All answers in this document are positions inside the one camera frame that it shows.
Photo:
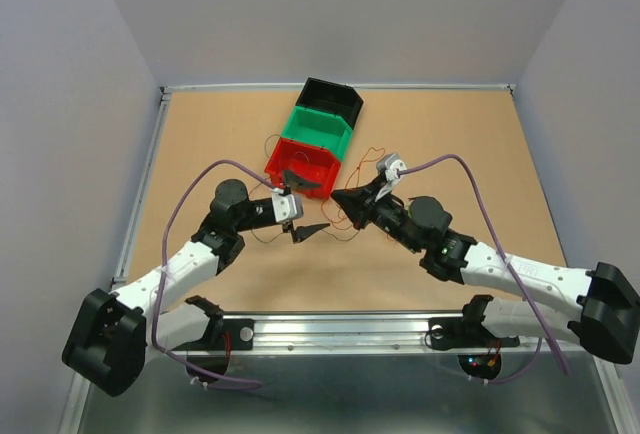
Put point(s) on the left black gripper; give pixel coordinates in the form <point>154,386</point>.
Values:
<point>299,232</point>

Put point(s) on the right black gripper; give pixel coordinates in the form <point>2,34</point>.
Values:
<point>359,202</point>

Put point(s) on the red plastic bin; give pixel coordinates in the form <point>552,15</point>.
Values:
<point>310,162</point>

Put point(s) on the green plastic bin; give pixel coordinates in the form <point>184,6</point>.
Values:
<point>319,129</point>

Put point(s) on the black plastic bin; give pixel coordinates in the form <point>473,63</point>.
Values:
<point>331,98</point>

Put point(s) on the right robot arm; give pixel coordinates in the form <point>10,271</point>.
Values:
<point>597,309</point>

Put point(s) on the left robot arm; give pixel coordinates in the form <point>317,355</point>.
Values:
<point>117,333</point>

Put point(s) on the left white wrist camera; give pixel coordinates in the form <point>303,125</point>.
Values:
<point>286,207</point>

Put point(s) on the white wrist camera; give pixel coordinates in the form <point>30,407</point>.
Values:
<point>286,207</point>
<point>389,167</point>

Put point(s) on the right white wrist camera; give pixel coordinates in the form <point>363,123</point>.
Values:
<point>389,167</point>

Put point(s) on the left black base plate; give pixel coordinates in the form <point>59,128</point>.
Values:
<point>235,334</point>

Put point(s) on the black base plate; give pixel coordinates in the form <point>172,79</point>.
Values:
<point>446,333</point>
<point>235,334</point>

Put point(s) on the aluminium rail frame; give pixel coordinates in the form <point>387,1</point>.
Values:
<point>350,334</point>

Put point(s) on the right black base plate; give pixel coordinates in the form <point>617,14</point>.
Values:
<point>446,333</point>

